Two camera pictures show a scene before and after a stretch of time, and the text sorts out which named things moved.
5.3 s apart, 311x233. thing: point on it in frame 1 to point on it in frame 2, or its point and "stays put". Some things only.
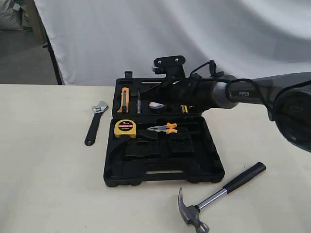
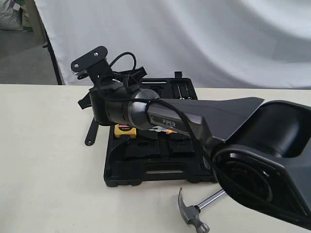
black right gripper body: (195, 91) to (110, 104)
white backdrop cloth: (95, 42) stays put
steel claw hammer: (191, 213) stays put
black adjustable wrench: (97, 110) stays put
